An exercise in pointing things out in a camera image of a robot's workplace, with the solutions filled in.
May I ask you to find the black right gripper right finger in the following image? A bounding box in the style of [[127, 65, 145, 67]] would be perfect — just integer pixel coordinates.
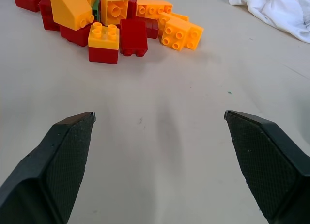
[[224, 110, 310, 224]]

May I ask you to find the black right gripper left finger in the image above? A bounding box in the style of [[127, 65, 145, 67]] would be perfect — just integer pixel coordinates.
[[0, 111, 96, 224]]

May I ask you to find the yellow block on red block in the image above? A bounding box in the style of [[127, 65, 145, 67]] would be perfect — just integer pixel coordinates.
[[88, 22, 120, 64]]

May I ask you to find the white crumpled cloth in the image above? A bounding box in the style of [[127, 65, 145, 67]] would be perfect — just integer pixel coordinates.
[[228, 0, 310, 44]]

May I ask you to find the red rectangular building block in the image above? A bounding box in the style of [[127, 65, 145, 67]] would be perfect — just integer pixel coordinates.
[[120, 18, 148, 57]]

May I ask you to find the yellow sloped building block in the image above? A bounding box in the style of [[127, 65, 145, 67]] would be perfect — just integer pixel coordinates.
[[49, 0, 95, 31]]

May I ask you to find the green plastic building brick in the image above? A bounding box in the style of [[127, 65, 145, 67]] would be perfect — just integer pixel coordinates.
[[91, 0, 102, 22]]

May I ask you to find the yellow hollow building block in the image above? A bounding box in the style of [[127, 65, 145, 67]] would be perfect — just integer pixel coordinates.
[[100, 0, 129, 27]]

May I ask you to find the dark red plastic building brick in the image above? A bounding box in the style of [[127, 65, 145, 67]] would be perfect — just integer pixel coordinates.
[[138, 16, 159, 40]]

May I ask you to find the yellow studded flat block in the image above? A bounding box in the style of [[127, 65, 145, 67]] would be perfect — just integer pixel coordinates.
[[135, 0, 173, 20]]

